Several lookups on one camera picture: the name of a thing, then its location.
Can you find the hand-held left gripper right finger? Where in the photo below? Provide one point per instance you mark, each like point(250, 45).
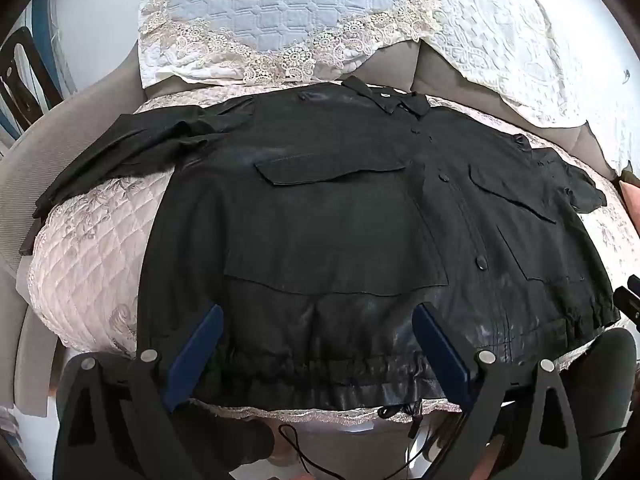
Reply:
point(445, 355)

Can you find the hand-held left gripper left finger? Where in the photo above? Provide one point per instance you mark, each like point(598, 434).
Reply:
point(197, 355)

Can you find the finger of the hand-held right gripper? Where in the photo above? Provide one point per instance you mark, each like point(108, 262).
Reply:
point(627, 302)

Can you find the black jacket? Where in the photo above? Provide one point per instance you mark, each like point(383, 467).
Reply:
point(325, 220)

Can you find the pink cushion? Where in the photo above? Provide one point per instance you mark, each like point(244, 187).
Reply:
point(631, 192)

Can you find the pink quilted sofa cover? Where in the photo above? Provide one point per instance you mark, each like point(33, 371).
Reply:
point(90, 270)

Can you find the grey sofa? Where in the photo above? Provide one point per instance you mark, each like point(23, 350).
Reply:
point(60, 130)

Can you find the white embossed cover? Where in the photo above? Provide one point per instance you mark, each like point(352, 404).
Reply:
point(500, 50)

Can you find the blue quilted lace-trimmed cover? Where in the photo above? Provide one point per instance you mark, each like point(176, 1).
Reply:
point(280, 5)

